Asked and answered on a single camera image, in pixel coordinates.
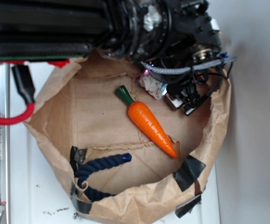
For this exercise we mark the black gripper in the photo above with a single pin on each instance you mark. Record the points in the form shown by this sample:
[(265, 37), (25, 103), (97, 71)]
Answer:
[(178, 45)]

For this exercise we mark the orange toy carrot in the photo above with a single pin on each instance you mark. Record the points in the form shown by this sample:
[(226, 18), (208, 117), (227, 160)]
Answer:
[(145, 120)]

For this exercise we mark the brown paper bag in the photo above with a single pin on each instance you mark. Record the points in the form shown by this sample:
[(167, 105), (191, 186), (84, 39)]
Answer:
[(77, 106)]

